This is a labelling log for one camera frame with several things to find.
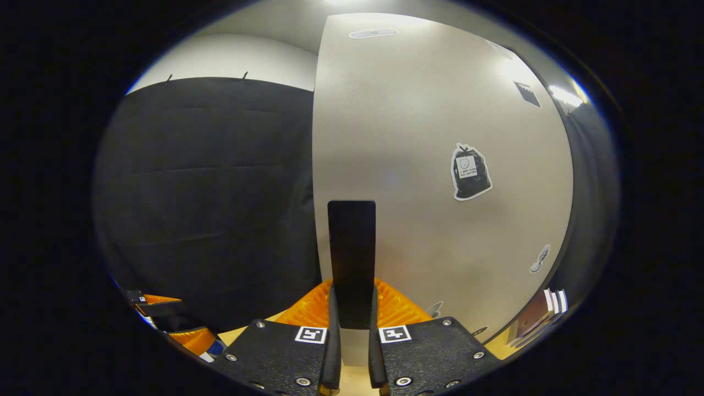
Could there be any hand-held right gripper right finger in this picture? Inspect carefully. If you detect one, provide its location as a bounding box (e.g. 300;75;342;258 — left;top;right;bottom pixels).
368;278;501;396

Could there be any black backdrop cloth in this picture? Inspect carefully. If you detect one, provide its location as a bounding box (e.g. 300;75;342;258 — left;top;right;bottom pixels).
93;77;622;333

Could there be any black cabinet door handle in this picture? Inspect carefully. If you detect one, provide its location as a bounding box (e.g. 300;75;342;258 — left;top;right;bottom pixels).
327;200;377;331

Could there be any beige cabinet door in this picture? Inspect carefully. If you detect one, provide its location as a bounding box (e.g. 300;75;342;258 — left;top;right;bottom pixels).
312;12;575;366

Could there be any ceiling light panel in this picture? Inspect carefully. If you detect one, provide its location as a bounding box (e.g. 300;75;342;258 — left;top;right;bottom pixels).
549;84;585;109

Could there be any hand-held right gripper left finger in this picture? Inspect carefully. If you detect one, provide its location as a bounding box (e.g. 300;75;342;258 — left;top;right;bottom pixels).
220;278;342;396

